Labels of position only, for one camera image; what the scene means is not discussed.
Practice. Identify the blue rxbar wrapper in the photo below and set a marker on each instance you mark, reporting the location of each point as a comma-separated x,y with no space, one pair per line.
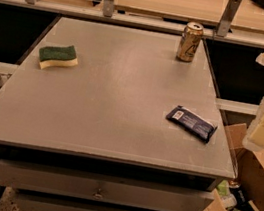
192,123

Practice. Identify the dark bottle in box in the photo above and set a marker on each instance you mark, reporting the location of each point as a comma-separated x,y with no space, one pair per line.
243,202

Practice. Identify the gold drink can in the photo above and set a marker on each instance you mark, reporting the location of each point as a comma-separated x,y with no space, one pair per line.
190,40

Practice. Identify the upper grey drawer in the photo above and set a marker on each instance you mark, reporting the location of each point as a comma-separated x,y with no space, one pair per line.
93,186

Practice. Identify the green and yellow sponge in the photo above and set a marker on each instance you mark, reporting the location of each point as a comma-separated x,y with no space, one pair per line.
57,56

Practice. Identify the right metal bracket post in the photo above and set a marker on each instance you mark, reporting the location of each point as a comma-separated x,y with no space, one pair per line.
227,17

